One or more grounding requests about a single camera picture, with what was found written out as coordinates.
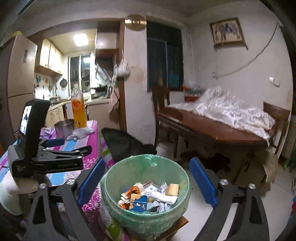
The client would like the brown wooden dining table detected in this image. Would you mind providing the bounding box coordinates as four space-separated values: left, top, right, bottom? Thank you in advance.
157 105 270 183

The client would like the green lined trash bin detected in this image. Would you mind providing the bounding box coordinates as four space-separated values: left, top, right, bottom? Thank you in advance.
100 154 191 240

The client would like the phone on left gripper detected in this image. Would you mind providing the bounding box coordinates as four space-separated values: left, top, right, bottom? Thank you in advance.
20 105 32 135

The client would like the crumpled grey cloth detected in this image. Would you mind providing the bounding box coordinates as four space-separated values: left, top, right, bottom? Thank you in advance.
66 127 94 142

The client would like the orange juice bottle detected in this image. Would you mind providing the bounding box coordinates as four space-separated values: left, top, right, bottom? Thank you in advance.
71 84 87 128

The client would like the white gloved left hand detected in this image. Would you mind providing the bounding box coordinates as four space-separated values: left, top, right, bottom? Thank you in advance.
1 172 39 216

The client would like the framed wall picture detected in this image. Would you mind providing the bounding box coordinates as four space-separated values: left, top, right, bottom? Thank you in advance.
209 18 248 50

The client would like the purple plastic snack bag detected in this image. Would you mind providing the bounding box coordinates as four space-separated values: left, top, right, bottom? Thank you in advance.
40 126 56 140

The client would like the dark wooden chair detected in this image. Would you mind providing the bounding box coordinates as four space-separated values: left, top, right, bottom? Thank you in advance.
151 86 180 158

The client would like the white red medicine box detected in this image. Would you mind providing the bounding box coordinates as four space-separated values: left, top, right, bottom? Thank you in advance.
134 181 152 193

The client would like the kitchen window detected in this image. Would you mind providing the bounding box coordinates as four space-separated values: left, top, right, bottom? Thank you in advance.
69 55 91 93

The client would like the steel pot with handle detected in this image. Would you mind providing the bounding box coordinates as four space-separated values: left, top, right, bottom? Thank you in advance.
54 119 80 140

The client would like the white crumpled sheet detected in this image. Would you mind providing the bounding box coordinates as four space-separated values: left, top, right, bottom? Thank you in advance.
169 86 275 142

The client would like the beige refrigerator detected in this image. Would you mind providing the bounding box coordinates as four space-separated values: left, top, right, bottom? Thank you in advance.
1 35 37 150

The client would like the white plastic mailer bag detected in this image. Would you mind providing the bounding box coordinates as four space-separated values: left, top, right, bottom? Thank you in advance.
143 181 179 213

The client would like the range hood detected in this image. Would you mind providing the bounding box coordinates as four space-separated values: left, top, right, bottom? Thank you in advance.
95 58 113 86

